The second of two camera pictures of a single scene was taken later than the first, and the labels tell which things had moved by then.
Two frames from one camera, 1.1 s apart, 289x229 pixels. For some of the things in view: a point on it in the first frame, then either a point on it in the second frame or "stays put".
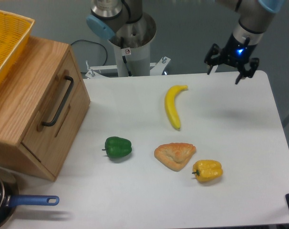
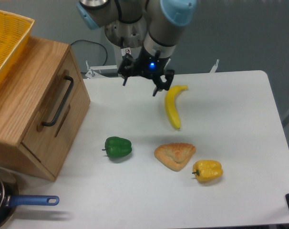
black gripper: (236, 51) -> (148, 66)
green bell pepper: (117, 146) stays put
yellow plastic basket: (10, 34) stays put
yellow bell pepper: (207, 170) stays put
